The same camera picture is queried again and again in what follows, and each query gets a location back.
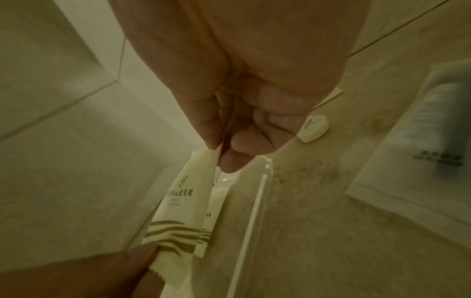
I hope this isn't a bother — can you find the person's right hand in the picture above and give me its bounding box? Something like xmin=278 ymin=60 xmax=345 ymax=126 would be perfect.
xmin=106 ymin=0 xmax=372 ymax=175

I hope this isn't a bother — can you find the person's left hand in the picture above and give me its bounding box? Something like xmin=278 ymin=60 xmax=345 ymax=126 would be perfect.
xmin=0 ymin=242 xmax=166 ymax=298

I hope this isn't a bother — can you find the small round white soap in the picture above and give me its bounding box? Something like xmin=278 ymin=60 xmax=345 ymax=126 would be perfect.
xmin=297 ymin=114 xmax=331 ymax=143

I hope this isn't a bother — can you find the striped cream toiletry packet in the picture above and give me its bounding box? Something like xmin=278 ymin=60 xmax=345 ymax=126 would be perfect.
xmin=140 ymin=143 xmax=223 ymax=291

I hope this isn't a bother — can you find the clear acrylic tray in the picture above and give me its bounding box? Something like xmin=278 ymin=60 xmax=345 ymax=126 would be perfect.
xmin=183 ymin=157 xmax=275 ymax=298

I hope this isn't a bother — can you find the translucent toiletry packet dark comb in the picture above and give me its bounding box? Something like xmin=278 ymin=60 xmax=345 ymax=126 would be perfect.
xmin=344 ymin=58 xmax=471 ymax=251

